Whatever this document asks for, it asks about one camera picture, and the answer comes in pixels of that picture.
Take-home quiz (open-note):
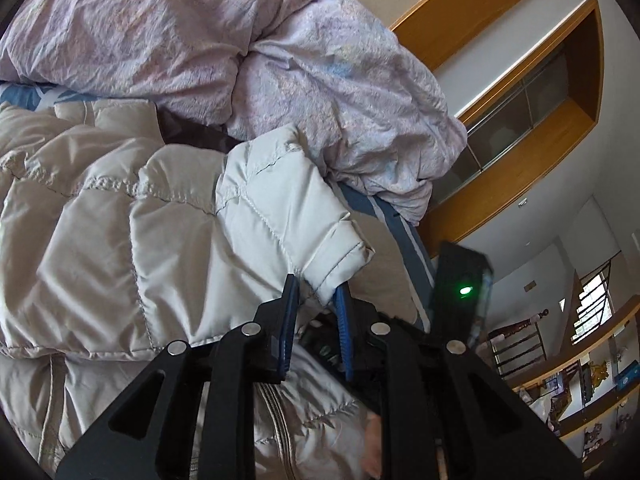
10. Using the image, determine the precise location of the lilac floral pillow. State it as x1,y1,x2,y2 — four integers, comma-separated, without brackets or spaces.
0,0,331,108

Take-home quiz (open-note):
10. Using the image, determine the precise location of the person's right hand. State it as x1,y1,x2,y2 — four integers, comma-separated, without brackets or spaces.
359,407,387,478

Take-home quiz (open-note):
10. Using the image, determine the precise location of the beige down jacket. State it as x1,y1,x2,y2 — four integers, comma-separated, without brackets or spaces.
0,100,423,480

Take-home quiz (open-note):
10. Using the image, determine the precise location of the wooden shelf unit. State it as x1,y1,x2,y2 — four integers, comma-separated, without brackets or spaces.
512,297,640,476

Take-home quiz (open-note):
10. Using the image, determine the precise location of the barred window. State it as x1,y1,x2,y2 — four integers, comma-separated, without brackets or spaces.
572,262,617,343

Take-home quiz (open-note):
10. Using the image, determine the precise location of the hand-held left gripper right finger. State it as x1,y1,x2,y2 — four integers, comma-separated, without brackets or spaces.
334,282,583,480

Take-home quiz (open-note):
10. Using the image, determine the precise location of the black metal railing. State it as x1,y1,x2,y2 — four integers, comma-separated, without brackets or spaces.
486,319,547,382

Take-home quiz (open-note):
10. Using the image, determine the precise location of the blue striped bed sheet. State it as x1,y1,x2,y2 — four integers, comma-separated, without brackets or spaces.
0,82,438,333

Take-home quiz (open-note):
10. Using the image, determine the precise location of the lilac floral duvet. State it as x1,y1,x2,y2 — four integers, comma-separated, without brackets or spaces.
222,0,469,226

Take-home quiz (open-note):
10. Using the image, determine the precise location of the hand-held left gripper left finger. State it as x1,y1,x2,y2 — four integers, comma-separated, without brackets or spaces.
55,274,301,480

